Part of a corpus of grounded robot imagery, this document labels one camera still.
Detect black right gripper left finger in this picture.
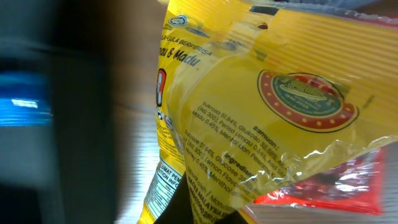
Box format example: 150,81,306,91
154,173,193,224

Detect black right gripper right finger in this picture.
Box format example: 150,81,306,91
215,210,248,224

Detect dark green box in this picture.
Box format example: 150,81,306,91
1,0,118,224

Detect yellow candy bag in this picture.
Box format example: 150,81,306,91
139,1,397,223

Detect blue snack bar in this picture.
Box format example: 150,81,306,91
1,70,53,126

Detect red candy bag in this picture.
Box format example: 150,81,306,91
254,146,387,215

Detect blue eclipse mint tin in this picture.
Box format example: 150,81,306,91
276,0,380,9

